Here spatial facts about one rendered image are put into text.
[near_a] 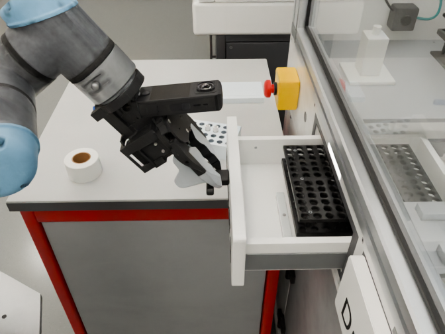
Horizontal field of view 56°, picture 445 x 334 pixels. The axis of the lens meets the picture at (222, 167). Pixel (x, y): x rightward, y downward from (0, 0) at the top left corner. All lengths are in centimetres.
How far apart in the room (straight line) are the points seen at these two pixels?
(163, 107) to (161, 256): 52
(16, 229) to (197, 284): 109
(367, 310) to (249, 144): 38
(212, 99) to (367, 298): 30
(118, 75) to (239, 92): 63
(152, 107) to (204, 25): 85
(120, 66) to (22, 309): 41
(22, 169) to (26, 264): 142
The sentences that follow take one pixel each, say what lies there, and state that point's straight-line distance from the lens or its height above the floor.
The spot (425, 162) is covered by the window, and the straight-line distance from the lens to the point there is 44.
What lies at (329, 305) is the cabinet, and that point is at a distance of 79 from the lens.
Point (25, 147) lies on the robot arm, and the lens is 43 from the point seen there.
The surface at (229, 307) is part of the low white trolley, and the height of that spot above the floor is 33.
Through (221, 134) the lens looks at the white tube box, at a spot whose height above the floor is 80.
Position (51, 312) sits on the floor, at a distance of 168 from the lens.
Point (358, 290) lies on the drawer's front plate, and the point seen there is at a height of 92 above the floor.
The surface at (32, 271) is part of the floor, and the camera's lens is 181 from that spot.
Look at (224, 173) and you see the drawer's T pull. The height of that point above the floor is 91.
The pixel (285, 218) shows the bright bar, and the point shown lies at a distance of 68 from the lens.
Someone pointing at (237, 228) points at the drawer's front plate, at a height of 93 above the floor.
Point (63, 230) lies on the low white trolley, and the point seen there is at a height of 65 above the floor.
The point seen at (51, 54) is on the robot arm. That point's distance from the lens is 53.
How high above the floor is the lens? 135
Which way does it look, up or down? 40 degrees down
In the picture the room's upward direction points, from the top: straight up
